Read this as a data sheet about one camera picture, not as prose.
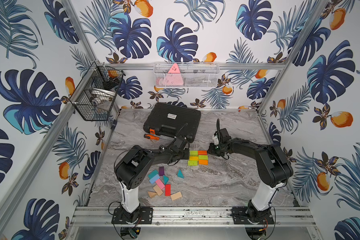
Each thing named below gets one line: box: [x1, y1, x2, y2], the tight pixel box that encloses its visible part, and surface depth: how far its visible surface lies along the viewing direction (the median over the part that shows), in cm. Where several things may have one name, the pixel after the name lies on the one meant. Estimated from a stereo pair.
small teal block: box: [163, 174, 170, 185], surface depth 87 cm
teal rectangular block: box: [147, 169, 159, 180], surface depth 90 cm
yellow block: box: [189, 156, 199, 161], surface depth 97 cm
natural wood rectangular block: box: [170, 191, 183, 201], surface depth 82 cm
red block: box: [165, 184, 172, 197], surface depth 85 cm
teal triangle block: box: [177, 168, 185, 179], surface depth 89 cm
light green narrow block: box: [198, 155, 208, 160], surface depth 97 cm
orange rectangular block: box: [198, 159, 208, 165], surface depth 94 cm
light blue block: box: [149, 174, 160, 184], surface depth 87 cm
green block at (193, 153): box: [189, 150, 198, 156], surface depth 98 cm
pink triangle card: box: [163, 63, 184, 86], surface depth 92 cm
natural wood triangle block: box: [147, 190, 157, 199], surface depth 82 cm
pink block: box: [155, 178, 166, 190], surface depth 85 cm
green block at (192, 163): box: [187, 160, 198, 166], surface depth 94 cm
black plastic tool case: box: [142, 102, 202, 143], surface depth 109 cm
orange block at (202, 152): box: [198, 150, 208, 156], surface depth 100 cm
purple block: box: [159, 166, 165, 176], surface depth 91 cm
